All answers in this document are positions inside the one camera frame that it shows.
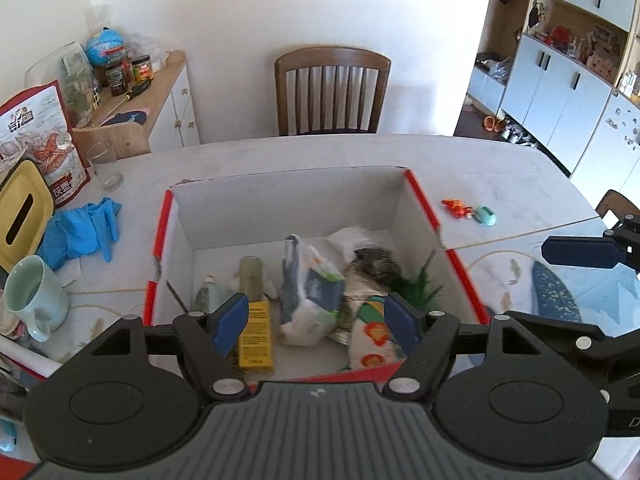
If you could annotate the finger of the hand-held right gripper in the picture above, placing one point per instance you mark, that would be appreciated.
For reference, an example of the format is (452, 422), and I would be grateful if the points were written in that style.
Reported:
(590, 342)
(580, 252)

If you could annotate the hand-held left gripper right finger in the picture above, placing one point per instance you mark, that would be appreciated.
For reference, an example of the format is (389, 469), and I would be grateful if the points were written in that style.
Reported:
(400, 322)

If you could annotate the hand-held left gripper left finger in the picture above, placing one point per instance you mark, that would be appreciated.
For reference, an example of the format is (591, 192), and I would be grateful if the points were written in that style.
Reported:
(232, 322)

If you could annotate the small yellow carton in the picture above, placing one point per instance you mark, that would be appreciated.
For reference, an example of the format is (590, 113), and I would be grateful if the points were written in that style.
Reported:
(256, 340)

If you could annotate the green and white snack bag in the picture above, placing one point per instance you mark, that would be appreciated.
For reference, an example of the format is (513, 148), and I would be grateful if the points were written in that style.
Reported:
(372, 340)

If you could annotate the green plastic grass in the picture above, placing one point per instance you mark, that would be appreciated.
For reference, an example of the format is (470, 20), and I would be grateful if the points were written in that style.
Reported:
(422, 285)

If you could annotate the pale green tube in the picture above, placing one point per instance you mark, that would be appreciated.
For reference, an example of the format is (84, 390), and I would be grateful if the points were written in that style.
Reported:
(251, 277)

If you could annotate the grey-blue plastic packet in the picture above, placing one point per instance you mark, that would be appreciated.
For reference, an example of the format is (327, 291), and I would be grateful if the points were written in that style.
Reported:
(310, 290)

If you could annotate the clear plastic wrapper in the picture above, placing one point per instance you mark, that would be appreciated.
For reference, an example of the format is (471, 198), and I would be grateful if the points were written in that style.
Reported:
(350, 240)

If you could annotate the red and white cardboard box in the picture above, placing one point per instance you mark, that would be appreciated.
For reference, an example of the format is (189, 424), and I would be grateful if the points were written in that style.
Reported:
(300, 195)

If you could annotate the mint green small object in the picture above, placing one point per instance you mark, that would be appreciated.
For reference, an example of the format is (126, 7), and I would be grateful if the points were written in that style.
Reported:
(485, 215)

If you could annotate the orange small toy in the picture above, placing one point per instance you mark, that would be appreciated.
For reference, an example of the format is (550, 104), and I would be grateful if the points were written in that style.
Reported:
(457, 208)

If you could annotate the white sneakers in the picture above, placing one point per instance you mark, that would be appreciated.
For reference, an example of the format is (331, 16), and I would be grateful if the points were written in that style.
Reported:
(520, 135)

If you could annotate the orange slippers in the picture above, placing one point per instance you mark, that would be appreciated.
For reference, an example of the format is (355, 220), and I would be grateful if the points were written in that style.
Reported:
(491, 123)

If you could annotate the blue cloth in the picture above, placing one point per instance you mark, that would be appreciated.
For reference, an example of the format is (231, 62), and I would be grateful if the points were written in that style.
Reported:
(75, 230)

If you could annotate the mint green mug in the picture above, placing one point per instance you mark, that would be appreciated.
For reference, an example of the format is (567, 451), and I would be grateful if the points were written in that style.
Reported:
(40, 300)

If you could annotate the clear drinking glass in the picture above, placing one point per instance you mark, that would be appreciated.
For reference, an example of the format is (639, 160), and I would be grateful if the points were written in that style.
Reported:
(105, 170)

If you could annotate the red ornament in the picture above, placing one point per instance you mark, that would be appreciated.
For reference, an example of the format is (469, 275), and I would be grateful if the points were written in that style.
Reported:
(559, 36)

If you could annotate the wooden desktop rack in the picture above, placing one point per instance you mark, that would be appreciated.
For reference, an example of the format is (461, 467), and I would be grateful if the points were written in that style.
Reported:
(115, 137)

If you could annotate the white sideboard with wooden top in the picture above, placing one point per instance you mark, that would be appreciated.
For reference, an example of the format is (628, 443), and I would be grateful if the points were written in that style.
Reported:
(170, 105)

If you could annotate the blue whale-shaped coaster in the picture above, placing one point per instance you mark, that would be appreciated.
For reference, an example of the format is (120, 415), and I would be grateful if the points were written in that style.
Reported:
(125, 117)

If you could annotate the yellow tissue box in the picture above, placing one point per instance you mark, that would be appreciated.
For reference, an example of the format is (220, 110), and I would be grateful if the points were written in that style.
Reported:
(22, 210)

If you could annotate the black and yellow screwdriver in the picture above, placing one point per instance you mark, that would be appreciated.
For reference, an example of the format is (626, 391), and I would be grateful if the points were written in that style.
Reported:
(136, 90)

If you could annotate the red and white food bag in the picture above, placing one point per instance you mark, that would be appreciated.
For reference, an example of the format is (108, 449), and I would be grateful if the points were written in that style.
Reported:
(45, 145)

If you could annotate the jar with orange label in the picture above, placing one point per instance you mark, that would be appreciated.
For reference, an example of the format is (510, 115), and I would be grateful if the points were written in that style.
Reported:
(142, 69)

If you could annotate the dark glass jar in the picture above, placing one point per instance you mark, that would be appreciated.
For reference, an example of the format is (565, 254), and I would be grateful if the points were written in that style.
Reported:
(116, 79)

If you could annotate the blue globe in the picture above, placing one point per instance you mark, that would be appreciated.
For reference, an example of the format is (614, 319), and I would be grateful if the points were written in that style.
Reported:
(104, 46)

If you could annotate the clear plastic cover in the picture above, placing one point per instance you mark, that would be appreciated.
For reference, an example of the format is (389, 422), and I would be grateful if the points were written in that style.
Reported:
(47, 65)

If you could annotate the white and wood wall cabinet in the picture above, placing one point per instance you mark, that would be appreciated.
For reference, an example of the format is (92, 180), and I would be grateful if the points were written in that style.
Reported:
(565, 80)

